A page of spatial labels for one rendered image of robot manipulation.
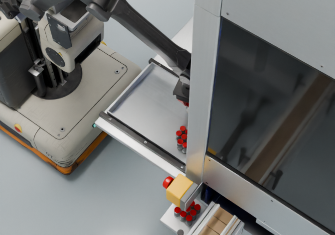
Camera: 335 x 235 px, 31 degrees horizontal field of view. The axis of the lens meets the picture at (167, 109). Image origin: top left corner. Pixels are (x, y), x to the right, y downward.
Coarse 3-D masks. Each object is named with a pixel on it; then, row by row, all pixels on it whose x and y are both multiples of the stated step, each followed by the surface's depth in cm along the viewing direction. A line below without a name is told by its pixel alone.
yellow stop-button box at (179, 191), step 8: (176, 176) 187; (184, 176) 187; (176, 184) 185; (184, 184) 185; (192, 184) 185; (168, 192) 185; (176, 192) 184; (184, 192) 184; (192, 192) 184; (168, 200) 190; (176, 200) 185; (184, 200) 183
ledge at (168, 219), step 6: (168, 210) 197; (204, 210) 197; (168, 216) 196; (198, 216) 196; (162, 222) 196; (168, 222) 195; (174, 222) 195; (180, 222) 195; (192, 222) 195; (168, 228) 196; (174, 228) 194; (180, 228) 194; (186, 228) 194
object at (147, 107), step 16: (144, 80) 223; (160, 80) 223; (176, 80) 221; (128, 96) 219; (144, 96) 219; (160, 96) 219; (112, 112) 216; (128, 112) 216; (144, 112) 216; (160, 112) 216; (176, 112) 216; (144, 128) 212; (160, 128) 212; (176, 128) 212; (160, 144) 209; (176, 144) 209
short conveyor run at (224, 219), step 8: (208, 208) 192; (216, 208) 188; (200, 216) 190; (208, 216) 187; (216, 216) 191; (224, 216) 191; (232, 216) 191; (200, 224) 189; (208, 224) 189; (216, 224) 189; (224, 224) 189; (232, 224) 187; (240, 224) 189; (192, 232) 188; (200, 232) 186; (208, 232) 188; (216, 232) 188; (224, 232) 184; (232, 232) 196; (240, 232) 193
